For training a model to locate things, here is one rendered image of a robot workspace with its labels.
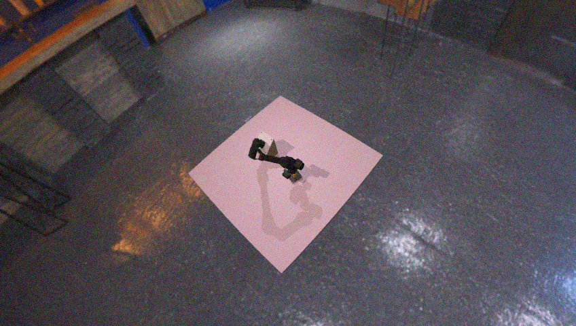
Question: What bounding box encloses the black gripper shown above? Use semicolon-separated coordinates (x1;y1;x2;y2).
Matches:
282;158;302;179

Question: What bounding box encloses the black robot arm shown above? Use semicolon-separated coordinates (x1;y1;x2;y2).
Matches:
249;138;304;170

